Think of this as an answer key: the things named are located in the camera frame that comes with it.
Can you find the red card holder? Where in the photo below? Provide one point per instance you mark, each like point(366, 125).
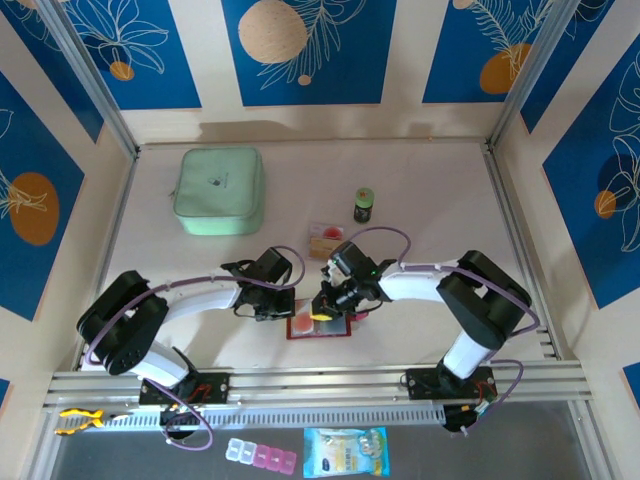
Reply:
point(335, 329)

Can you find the gold credit card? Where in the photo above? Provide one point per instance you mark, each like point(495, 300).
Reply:
point(322, 247)

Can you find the pink credit card red circle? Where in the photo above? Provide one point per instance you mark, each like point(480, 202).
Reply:
point(327, 231)
point(304, 324)

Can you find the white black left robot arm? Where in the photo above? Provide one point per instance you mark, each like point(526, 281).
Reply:
point(200, 300)

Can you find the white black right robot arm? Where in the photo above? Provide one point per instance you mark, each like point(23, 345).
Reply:
point(415, 287)

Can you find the green lidded dark bottle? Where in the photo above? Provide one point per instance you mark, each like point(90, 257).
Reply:
point(363, 205)

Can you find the mint green medicine bag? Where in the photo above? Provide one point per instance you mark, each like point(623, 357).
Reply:
point(217, 192)

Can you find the blue snack packet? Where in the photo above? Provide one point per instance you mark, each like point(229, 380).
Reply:
point(345, 452)

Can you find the clear pink pill organizer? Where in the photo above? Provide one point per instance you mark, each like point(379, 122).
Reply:
point(260, 455)

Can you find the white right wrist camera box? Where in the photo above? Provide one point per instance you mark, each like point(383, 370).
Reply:
point(330, 276)

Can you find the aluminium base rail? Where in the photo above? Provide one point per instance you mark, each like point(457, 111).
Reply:
point(325, 382)

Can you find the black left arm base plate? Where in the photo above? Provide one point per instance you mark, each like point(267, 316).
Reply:
point(220, 387)

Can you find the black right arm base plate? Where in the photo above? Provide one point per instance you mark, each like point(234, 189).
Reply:
point(420, 385)

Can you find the aluminium side rail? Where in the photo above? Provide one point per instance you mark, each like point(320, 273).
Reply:
point(525, 250)
point(109, 250)

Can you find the aluminium corner post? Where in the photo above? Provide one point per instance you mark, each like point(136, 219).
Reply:
point(535, 75)
point(91, 75)

